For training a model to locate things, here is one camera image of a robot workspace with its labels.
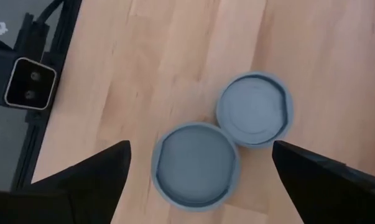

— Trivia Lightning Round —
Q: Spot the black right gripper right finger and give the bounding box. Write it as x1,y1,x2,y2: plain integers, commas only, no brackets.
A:
271,139,375,224

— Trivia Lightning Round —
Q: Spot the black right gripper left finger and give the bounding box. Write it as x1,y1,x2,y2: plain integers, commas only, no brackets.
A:
0,139,132,224

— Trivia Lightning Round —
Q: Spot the red labelled tin can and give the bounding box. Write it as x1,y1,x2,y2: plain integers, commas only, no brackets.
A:
215,71,295,149

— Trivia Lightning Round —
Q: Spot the silver-rimmed table-level camera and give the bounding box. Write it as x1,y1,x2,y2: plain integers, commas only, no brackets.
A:
3,57,57,111

